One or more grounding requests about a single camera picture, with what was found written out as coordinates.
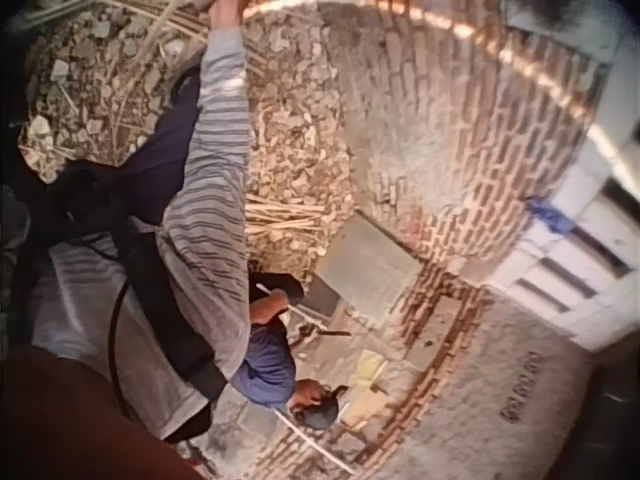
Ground bundle of pale sticks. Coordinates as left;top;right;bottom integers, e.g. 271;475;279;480
244;193;342;237

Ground person's legs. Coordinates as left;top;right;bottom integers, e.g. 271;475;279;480
112;63;207;227

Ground blue cloth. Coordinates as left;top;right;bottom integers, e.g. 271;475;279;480
521;195;577;235

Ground heap of broken rubble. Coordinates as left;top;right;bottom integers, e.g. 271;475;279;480
18;0;362;271

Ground person's right hand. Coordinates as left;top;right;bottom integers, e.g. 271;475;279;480
208;0;246;32

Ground grey concrete slab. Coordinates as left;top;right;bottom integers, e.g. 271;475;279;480
313;211;424;322

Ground pale yellow bag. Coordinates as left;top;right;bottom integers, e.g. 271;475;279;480
343;348;392;427

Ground long white pipe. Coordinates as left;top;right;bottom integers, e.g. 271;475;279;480
272;405;357;475

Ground metal trowel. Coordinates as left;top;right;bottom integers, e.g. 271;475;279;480
298;321;352;340

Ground long dry stalks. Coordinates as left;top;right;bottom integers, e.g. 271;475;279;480
97;0;217;147

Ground white window frame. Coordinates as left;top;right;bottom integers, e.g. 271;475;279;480
485;159;640;352

